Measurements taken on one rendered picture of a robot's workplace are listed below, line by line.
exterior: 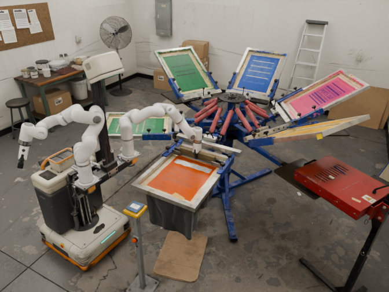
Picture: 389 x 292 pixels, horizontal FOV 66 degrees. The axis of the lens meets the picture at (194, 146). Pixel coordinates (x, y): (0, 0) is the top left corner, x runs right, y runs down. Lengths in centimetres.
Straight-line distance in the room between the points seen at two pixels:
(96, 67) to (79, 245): 175
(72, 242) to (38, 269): 45
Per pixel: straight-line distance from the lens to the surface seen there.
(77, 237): 315
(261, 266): 323
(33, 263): 348
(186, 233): 261
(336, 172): 269
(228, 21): 670
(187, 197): 237
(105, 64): 196
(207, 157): 269
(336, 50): 633
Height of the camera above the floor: 250
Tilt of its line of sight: 31 degrees down
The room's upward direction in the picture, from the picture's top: 2 degrees clockwise
